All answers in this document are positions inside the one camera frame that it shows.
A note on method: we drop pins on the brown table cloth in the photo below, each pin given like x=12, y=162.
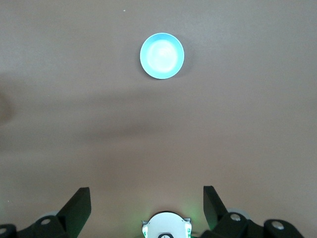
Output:
x=158, y=138

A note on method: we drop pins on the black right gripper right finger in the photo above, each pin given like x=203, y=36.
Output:
x=213, y=208

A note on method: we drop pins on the blue bowl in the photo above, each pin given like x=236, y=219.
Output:
x=162, y=55

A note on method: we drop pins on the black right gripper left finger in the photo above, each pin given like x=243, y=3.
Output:
x=74, y=210

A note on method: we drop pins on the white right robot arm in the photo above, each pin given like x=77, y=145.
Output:
x=166, y=225

